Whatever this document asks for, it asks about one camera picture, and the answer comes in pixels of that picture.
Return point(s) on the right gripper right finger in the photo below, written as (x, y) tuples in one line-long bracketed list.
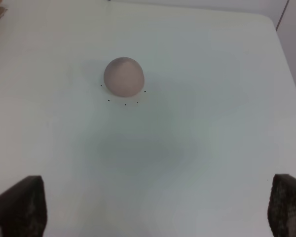
[(281, 213)]

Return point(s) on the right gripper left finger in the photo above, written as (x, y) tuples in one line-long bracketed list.
[(23, 209)]

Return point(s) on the pink peach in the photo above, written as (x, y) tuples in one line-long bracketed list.
[(124, 77)]

